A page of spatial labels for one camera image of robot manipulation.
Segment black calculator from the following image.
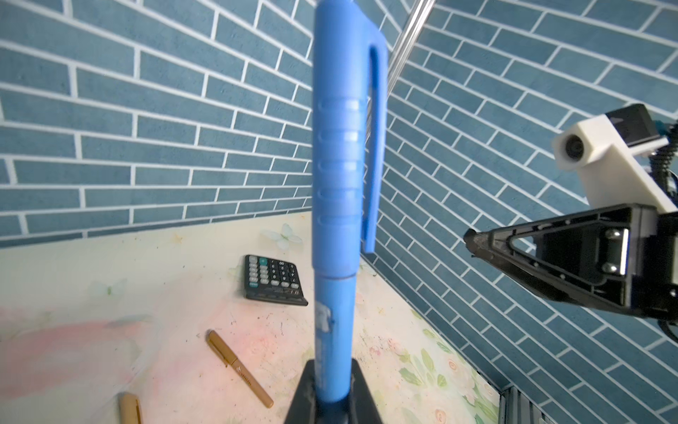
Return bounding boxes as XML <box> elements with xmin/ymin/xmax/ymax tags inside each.
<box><xmin>243</xmin><ymin>254</ymin><xmax>309</xmax><ymax>307</ymax></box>

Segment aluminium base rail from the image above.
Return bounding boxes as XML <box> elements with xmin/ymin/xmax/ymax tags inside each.
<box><xmin>498</xmin><ymin>386</ymin><xmax>554</xmax><ymax>424</ymax></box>

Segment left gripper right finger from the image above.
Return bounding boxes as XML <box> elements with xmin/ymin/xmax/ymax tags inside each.
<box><xmin>348</xmin><ymin>359</ymin><xmax>383</xmax><ymax>424</ymax></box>

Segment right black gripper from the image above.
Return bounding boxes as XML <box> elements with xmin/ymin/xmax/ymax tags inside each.
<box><xmin>464</xmin><ymin>204</ymin><xmax>677</xmax><ymax>321</ymax></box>

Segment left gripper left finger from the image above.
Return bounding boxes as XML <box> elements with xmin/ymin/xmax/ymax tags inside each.
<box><xmin>284</xmin><ymin>360</ymin><xmax>318</xmax><ymax>424</ymax></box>

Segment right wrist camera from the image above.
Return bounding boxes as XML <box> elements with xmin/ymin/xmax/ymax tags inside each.
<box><xmin>552</xmin><ymin>104</ymin><xmax>677</xmax><ymax>213</ymax></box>

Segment brown pen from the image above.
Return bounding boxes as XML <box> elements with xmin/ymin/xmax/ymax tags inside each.
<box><xmin>206</xmin><ymin>330</ymin><xmax>275</xmax><ymax>409</ymax></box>

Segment blue pen cap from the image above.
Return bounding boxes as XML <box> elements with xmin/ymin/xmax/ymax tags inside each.
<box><xmin>312</xmin><ymin>1</ymin><xmax>389</xmax><ymax>279</ymax></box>

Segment blue pen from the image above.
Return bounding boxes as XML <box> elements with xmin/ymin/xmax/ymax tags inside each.
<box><xmin>314</xmin><ymin>274</ymin><xmax>357</xmax><ymax>405</ymax></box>

